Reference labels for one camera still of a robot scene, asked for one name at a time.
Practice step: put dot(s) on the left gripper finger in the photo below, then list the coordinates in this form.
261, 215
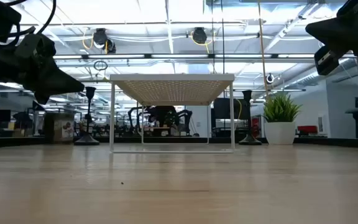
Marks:
61, 81
43, 99

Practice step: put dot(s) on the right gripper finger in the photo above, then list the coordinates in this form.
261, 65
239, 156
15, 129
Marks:
328, 29

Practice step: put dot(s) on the black candlestick holder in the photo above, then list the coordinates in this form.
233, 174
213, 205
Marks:
87, 140
250, 140

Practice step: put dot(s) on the red chair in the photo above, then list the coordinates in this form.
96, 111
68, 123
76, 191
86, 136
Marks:
307, 129

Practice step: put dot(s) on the black background robot arms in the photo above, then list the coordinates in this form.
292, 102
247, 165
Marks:
162, 116

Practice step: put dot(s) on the white perforated metal shelf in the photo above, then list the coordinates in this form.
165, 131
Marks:
172, 77

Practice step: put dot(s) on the green plant in white pot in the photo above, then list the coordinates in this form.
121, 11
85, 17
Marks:
280, 133

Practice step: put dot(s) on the black background monitor screen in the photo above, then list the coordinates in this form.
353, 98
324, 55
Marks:
225, 109

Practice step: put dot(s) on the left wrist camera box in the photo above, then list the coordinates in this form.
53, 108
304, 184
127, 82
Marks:
26, 46

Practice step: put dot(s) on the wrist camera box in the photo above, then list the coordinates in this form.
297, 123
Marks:
26, 46
326, 62

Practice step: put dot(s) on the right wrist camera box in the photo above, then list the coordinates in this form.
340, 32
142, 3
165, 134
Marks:
326, 62

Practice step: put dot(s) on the black aluminium table frame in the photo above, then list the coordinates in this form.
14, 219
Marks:
11, 142

